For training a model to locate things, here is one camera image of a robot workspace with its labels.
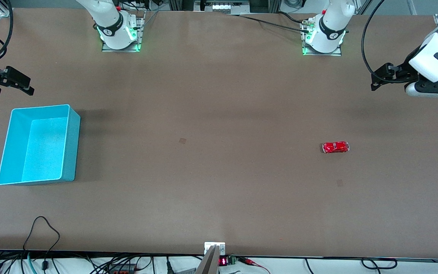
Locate red beetle toy car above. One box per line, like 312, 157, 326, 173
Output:
322, 141, 350, 154

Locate blue plastic box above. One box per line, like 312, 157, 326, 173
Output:
0, 104, 81, 186

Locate black power strip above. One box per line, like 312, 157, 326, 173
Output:
106, 263, 140, 274

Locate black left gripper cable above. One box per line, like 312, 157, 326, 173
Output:
361, 0, 419, 84

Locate black base power cable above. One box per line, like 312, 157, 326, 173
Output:
227, 11, 311, 33

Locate thin black looped cable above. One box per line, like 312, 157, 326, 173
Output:
22, 216, 61, 273

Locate teal cable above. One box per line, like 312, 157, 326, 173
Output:
27, 252, 38, 274

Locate aluminium frame with light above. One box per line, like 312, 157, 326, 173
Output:
168, 0, 282, 14

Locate black coiled cable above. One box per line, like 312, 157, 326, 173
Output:
360, 257, 398, 271

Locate red clip lead wires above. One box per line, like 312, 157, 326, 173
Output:
237, 256, 271, 274

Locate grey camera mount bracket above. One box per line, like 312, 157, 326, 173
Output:
195, 242, 226, 274

